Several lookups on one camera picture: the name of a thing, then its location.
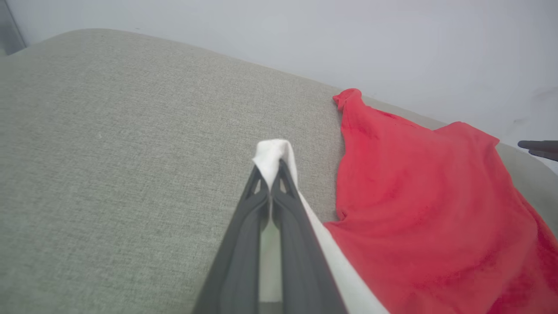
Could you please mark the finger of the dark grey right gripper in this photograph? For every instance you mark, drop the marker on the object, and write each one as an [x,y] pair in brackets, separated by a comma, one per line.
[540,145]
[547,155]

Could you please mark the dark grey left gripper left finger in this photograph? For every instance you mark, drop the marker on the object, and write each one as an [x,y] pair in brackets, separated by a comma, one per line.
[237,266]

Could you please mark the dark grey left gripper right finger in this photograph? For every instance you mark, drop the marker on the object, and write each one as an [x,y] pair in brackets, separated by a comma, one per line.
[303,270]

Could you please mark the red garment with white stripes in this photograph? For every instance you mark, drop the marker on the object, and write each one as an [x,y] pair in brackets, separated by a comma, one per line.
[436,209]

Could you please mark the beige grey fabric sofa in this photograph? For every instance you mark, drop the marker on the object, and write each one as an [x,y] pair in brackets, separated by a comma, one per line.
[109,174]

